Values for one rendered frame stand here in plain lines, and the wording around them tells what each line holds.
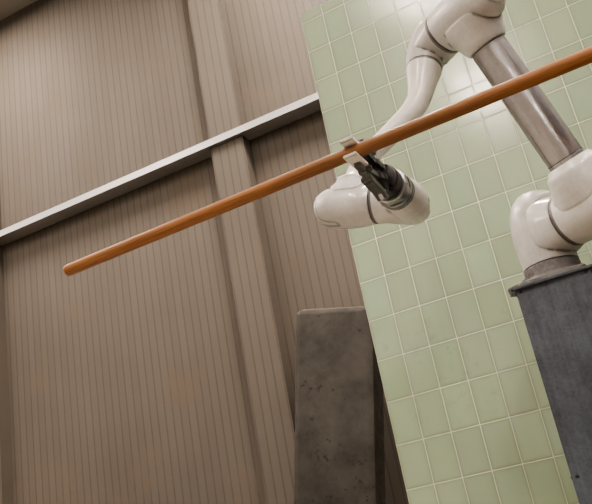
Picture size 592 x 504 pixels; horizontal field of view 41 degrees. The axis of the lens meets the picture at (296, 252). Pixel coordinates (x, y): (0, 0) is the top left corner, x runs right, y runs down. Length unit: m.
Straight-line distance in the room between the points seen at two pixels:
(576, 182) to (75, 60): 6.57
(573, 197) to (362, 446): 3.20
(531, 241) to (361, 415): 3.02
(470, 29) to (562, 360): 0.89
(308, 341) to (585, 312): 3.32
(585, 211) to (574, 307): 0.25
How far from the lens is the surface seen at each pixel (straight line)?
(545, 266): 2.25
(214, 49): 7.04
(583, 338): 2.17
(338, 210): 2.00
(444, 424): 2.79
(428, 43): 2.30
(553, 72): 1.64
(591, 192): 2.16
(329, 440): 5.16
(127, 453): 6.56
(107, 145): 7.48
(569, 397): 2.15
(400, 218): 1.97
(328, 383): 5.21
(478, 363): 2.78
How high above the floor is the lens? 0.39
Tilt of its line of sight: 22 degrees up
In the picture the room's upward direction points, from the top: 11 degrees counter-clockwise
